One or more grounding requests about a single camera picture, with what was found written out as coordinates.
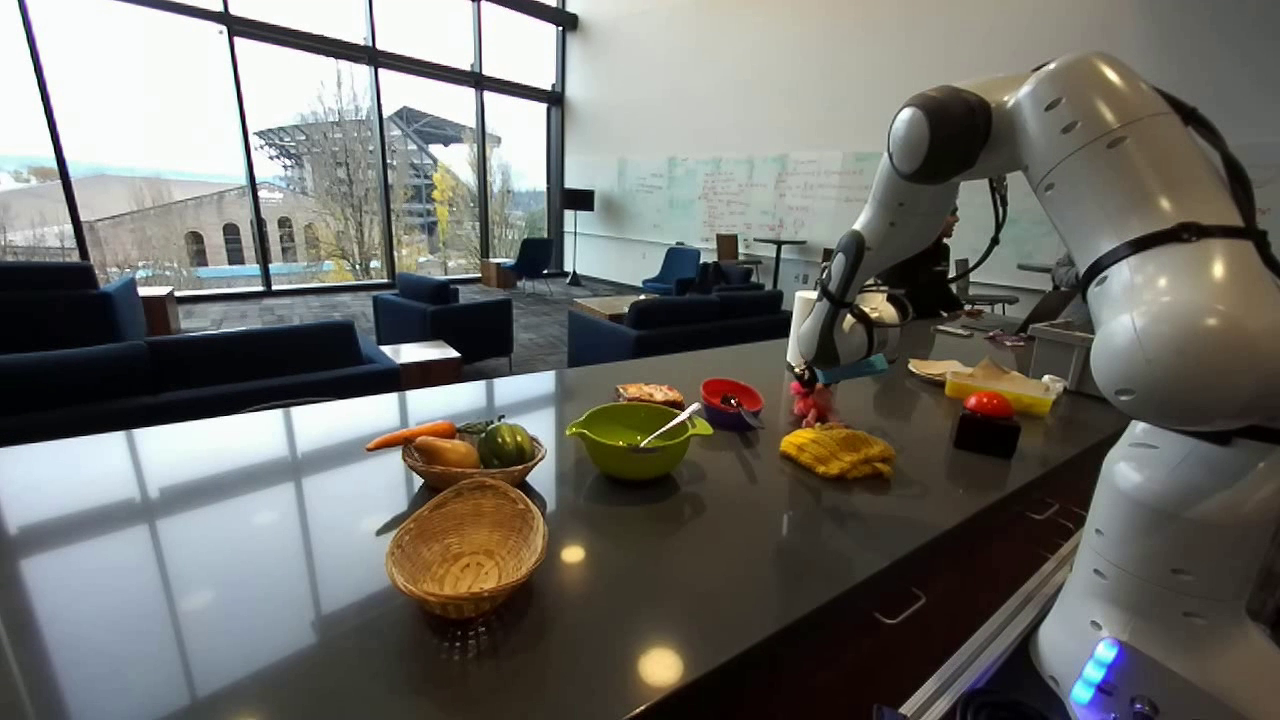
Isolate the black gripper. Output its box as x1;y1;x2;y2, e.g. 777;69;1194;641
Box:
787;331;856;411

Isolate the pink plush toy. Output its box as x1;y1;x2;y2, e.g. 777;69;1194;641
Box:
786;378;835;433

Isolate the red toy tomato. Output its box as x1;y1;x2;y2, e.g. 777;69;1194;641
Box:
961;389;1020;423

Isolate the green toy vegetable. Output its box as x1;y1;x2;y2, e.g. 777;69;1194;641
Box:
472;420;545;471

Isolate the woven basket with vegetables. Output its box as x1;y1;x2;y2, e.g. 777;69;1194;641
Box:
400;420;551;490

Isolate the tan toy vegetable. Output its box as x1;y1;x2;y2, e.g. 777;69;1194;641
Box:
410;433;484;471

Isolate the orange toy carrot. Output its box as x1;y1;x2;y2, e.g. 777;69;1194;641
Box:
366;415;459;454

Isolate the yellow cloth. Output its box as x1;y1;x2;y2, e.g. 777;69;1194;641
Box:
777;420;902;485

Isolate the red bowl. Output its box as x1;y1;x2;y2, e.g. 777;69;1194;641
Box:
697;376;767;433

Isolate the white paper towel roll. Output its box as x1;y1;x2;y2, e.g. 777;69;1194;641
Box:
835;283;913;360

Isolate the white packet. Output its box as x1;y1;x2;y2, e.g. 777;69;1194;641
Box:
906;352;976;389

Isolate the white spoon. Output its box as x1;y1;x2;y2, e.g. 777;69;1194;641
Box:
638;401;704;452

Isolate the tall dark standing table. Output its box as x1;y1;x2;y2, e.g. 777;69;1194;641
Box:
754;233;813;294

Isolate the short dark blue sofa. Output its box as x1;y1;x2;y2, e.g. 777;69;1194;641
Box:
569;289;794;373

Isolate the black block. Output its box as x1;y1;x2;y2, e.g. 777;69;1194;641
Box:
953;411;1028;464

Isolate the yellow plastic bag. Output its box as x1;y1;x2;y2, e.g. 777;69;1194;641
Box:
940;360;1071;420

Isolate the green plastic bowl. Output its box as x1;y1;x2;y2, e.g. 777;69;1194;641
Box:
566;401;717;485

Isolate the black sign on stand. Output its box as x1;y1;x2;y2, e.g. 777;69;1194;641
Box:
556;185;600;283

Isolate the dark blue armchair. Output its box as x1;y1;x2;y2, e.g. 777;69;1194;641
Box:
0;254;149;357
371;270;517;364

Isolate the tan wooden bowl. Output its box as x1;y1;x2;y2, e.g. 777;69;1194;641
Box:
385;471;551;625

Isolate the wooden side table white top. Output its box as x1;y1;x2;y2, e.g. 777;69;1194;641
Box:
378;335;468;391

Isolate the long dark blue sofa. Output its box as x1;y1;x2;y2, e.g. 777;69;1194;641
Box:
0;314;403;444

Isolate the small wooden side table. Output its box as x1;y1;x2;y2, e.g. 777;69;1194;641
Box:
137;283;186;335

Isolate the glass wall whiteboard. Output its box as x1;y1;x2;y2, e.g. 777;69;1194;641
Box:
572;147;883;254

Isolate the long silver drawer handle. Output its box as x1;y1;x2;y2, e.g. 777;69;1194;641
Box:
1015;490;1071;527
871;586;931;633

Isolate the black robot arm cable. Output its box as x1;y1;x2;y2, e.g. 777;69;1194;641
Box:
953;83;1280;290

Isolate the black window frame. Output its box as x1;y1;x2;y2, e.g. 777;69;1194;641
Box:
0;0;581;298

